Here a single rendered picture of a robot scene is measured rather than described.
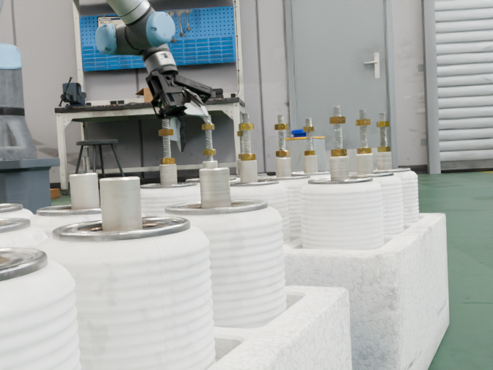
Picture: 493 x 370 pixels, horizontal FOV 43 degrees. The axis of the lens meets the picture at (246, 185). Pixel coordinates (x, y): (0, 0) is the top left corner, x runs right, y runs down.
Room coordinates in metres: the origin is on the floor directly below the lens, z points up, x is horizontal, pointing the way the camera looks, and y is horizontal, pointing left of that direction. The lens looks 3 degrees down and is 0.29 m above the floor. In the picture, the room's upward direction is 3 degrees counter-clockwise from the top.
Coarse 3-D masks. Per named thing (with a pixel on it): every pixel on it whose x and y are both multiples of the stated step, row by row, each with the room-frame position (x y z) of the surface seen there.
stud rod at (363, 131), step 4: (360, 112) 0.83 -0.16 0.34; (364, 112) 0.83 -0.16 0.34; (360, 116) 0.83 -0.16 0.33; (364, 116) 0.83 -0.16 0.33; (360, 128) 0.83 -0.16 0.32; (364, 128) 0.83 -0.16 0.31; (360, 132) 0.83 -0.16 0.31; (364, 132) 0.83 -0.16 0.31; (360, 136) 0.84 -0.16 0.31; (364, 136) 0.83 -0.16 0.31; (360, 140) 0.84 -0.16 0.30; (364, 140) 0.83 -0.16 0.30; (364, 144) 0.83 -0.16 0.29
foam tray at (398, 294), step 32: (416, 224) 0.86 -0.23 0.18; (288, 256) 0.68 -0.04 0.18; (320, 256) 0.66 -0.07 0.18; (352, 256) 0.65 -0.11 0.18; (384, 256) 0.63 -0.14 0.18; (416, 256) 0.73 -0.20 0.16; (352, 288) 0.65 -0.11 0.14; (384, 288) 0.63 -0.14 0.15; (416, 288) 0.73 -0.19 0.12; (352, 320) 0.65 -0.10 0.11; (384, 320) 0.63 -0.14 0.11; (416, 320) 0.72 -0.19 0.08; (448, 320) 0.97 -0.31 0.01; (352, 352) 0.65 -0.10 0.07; (384, 352) 0.63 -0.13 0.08; (416, 352) 0.71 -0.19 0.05
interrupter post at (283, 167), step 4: (276, 160) 0.88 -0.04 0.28; (280, 160) 0.88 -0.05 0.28; (284, 160) 0.88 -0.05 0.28; (288, 160) 0.88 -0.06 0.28; (276, 164) 0.88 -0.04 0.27; (280, 164) 0.88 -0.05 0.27; (284, 164) 0.88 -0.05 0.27; (288, 164) 0.88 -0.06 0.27; (276, 168) 0.88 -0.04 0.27; (280, 168) 0.88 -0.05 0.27; (284, 168) 0.88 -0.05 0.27; (288, 168) 0.88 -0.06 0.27; (276, 172) 0.88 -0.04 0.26; (280, 172) 0.88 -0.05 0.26; (284, 172) 0.88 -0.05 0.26; (288, 172) 0.88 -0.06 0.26; (276, 176) 0.88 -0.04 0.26; (280, 176) 0.88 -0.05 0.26; (284, 176) 0.88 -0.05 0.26; (288, 176) 0.88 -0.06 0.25
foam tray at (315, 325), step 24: (288, 288) 0.50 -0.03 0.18; (312, 288) 0.50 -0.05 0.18; (336, 288) 0.49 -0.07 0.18; (288, 312) 0.42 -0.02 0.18; (312, 312) 0.42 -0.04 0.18; (336, 312) 0.46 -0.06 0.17; (216, 336) 0.38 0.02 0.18; (240, 336) 0.37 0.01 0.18; (264, 336) 0.37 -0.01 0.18; (288, 336) 0.37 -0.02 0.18; (312, 336) 0.40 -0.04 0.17; (336, 336) 0.45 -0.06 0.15; (216, 360) 0.38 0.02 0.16; (240, 360) 0.33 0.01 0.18; (264, 360) 0.33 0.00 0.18; (288, 360) 0.36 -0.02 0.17; (312, 360) 0.40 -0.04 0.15; (336, 360) 0.45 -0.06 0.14
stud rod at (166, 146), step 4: (164, 120) 0.83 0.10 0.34; (168, 120) 0.83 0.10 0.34; (164, 124) 0.83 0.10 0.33; (168, 124) 0.83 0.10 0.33; (164, 128) 0.83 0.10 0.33; (168, 128) 0.83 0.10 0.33; (164, 136) 0.83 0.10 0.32; (168, 136) 0.83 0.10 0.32; (164, 140) 0.83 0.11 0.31; (168, 140) 0.83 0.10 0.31; (164, 144) 0.83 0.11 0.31; (168, 144) 0.83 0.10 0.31; (164, 148) 0.83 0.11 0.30; (168, 148) 0.83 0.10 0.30; (164, 152) 0.83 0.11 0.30; (168, 152) 0.83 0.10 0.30; (164, 156) 0.83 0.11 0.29; (168, 156) 0.83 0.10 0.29
